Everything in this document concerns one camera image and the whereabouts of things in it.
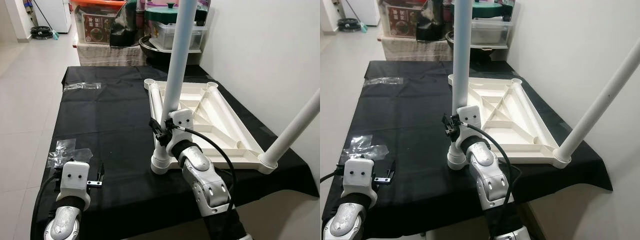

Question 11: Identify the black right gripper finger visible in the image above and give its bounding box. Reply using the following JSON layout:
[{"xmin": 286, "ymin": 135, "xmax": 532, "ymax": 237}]
[
  {"xmin": 442, "ymin": 114, "xmax": 457, "ymax": 141},
  {"xmin": 149, "ymin": 117, "xmax": 166, "ymax": 147}
]

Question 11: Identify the white plastic table leg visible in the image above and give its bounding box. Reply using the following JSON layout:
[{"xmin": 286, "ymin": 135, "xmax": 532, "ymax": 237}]
[
  {"xmin": 510, "ymin": 79, "xmax": 560, "ymax": 148},
  {"xmin": 206, "ymin": 82, "xmax": 265, "ymax": 153},
  {"xmin": 446, "ymin": 0, "xmax": 473, "ymax": 170},
  {"xmin": 259, "ymin": 89, "xmax": 321, "ymax": 168},
  {"xmin": 150, "ymin": 0, "xmax": 200, "ymax": 175},
  {"xmin": 149, "ymin": 82, "xmax": 167, "ymax": 121},
  {"xmin": 556, "ymin": 40, "xmax": 640, "ymax": 163}
]

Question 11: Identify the black tablecloth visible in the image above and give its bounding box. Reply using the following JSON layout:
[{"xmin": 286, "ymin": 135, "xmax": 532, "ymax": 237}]
[
  {"xmin": 322, "ymin": 60, "xmax": 613, "ymax": 238},
  {"xmin": 31, "ymin": 64, "xmax": 321, "ymax": 236}
]

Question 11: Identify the black wok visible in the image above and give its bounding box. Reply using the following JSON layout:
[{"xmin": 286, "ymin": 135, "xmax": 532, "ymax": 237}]
[
  {"xmin": 139, "ymin": 35, "xmax": 206, "ymax": 66},
  {"xmin": 445, "ymin": 30, "xmax": 511, "ymax": 61}
]

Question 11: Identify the flat clear plastic wrap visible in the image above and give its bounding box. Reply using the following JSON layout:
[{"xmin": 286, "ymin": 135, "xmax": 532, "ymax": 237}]
[
  {"xmin": 63, "ymin": 82, "xmax": 102, "ymax": 91},
  {"xmin": 364, "ymin": 77, "xmax": 403, "ymax": 87}
]

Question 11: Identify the patterned cloth covered stand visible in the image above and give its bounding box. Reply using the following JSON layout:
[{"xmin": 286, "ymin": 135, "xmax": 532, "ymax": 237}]
[
  {"xmin": 77, "ymin": 42, "xmax": 148, "ymax": 67},
  {"xmin": 385, "ymin": 37, "xmax": 453, "ymax": 62}
]

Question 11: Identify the clear plastic container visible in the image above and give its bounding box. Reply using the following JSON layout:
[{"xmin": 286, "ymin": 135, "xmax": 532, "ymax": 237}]
[
  {"xmin": 471, "ymin": 17, "xmax": 513, "ymax": 48},
  {"xmin": 152, "ymin": 22, "xmax": 208, "ymax": 53}
]

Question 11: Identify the orange-lid storage box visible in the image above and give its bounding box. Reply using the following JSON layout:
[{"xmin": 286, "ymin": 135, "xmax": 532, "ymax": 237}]
[
  {"xmin": 380, "ymin": 0, "xmax": 431, "ymax": 38},
  {"xmin": 72, "ymin": 0, "xmax": 126, "ymax": 45}
]

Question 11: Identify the green pot lid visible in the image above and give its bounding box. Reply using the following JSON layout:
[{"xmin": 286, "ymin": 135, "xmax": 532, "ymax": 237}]
[
  {"xmin": 470, "ymin": 0, "xmax": 503, "ymax": 20},
  {"xmin": 145, "ymin": 2, "xmax": 198, "ymax": 23}
]

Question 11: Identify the white appliance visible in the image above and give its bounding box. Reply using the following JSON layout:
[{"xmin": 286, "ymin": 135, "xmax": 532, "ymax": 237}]
[
  {"xmin": 345, "ymin": 0, "xmax": 381, "ymax": 27},
  {"xmin": 32, "ymin": 0, "xmax": 73, "ymax": 33}
]

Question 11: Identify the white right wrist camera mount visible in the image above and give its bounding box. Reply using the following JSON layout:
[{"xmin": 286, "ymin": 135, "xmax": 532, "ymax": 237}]
[
  {"xmin": 167, "ymin": 109, "xmax": 195, "ymax": 151},
  {"xmin": 457, "ymin": 105, "xmax": 485, "ymax": 146}
]

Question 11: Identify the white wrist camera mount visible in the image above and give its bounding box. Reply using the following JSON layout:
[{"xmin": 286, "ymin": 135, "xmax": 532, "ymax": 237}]
[
  {"xmin": 167, "ymin": 109, "xmax": 195, "ymax": 151},
  {"xmin": 457, "ymin": 105, "xmax": 485, "ymax": 146},
  {"xmin": 341, "ymin": 157, "xmax": 376, "ymax": 197},
  {"xmin": 59, "ymin": 161, "xmax": 92, "ymax": 198}
]

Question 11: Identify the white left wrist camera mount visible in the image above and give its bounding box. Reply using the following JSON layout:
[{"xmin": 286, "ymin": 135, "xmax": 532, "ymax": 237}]
[
  {"xmin": 59, "ymin": 161, "xmax": 92, "ymax": 198},
  {"xmin": 341, "ymin": 157, "xmax": 376, "ymax": 197}
]

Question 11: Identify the black coiled cable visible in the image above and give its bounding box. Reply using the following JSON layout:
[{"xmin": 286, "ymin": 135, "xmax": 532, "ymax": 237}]
[
  {"xmin": 337, "ymin": 18, "xmax": 362, "ymax": 32},
  {"xmin": 30, "ymin": 25, "xmax": 55, "ymax": 40}
]

